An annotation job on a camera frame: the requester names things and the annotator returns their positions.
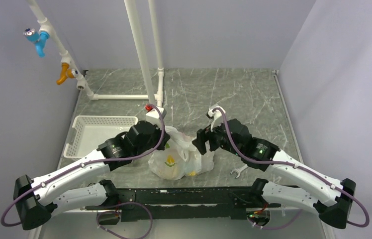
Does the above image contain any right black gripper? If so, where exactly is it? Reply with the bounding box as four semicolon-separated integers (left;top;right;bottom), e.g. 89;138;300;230
191;118;243;157

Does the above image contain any white plastic bag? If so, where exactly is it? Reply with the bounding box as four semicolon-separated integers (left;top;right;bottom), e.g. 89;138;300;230
148;126;214;180

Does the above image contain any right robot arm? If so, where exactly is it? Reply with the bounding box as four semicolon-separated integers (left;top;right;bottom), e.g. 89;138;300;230
192;119;356;229

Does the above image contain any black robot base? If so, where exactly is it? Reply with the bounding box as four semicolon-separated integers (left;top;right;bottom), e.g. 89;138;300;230
86;186;280;222

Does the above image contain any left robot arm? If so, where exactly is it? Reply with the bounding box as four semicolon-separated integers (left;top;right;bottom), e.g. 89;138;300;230
13;120;171;231

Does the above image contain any silver wrench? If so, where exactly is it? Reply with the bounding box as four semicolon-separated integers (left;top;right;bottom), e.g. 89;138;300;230
230;164;248;179

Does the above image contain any white plastic basket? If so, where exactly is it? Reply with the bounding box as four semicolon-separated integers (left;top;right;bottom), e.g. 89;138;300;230
63;116;138;160

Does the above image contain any orange valve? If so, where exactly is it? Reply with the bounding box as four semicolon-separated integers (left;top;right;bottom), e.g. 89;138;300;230
56;62;78;85

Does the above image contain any blue valve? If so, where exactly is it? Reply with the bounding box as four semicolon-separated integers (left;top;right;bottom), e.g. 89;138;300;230
23;28;50;57

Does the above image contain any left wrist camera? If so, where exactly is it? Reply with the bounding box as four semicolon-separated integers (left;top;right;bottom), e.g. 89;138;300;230
145;104;167;128

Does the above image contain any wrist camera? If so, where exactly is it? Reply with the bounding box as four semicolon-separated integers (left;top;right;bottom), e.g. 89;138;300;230
145;104;167;128
206;104;226;131

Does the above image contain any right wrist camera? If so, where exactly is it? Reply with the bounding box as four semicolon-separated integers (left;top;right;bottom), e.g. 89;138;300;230
206;104;226;131

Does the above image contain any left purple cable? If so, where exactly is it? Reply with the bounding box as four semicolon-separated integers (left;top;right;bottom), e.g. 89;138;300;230
0;103;167;228

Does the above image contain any purple cable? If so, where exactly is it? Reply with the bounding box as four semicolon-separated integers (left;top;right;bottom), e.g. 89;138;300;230
211;106;371;229
0;103;167;228

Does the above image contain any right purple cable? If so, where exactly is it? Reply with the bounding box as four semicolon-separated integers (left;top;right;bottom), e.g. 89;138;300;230
211;106;371;229

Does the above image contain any white PVC pipe frame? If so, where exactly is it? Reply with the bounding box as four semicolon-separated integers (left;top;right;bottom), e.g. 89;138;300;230
27;0;165;107

